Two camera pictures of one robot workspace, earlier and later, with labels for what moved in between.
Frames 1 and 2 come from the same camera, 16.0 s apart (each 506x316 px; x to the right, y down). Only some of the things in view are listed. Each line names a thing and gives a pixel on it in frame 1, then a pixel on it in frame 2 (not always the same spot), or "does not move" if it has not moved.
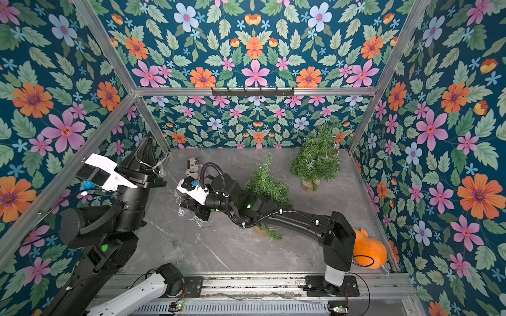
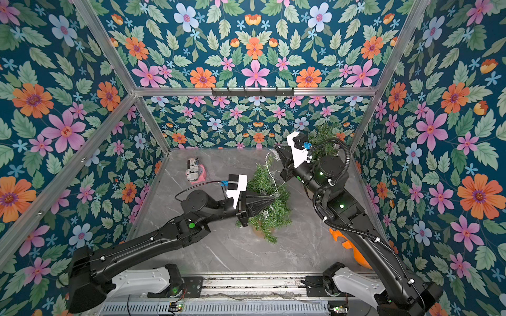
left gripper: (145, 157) → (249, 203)
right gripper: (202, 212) → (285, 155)
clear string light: (180, 212) → (275, 153)
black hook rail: (253, 93) does not move
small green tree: (267, 182) does not move
